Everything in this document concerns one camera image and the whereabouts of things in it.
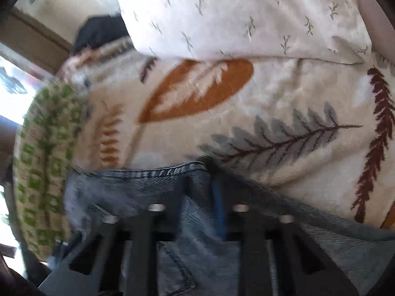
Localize cream leaf-print blanket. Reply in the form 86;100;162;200
56;37;395;232

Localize green and cream patterned quilt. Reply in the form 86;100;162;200
12;83;93;259

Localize black clothing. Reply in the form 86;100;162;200
70;15;128;54

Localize wooden door with stained glass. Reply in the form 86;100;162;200
0;6;75;124

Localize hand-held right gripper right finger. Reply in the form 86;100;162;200
210;160;360;296

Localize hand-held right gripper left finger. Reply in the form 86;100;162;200
39;176;189;296

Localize grey-blue denim pants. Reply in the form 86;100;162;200
63;157;395;296

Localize white sprig-print pillow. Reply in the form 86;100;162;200
115;0;372;65

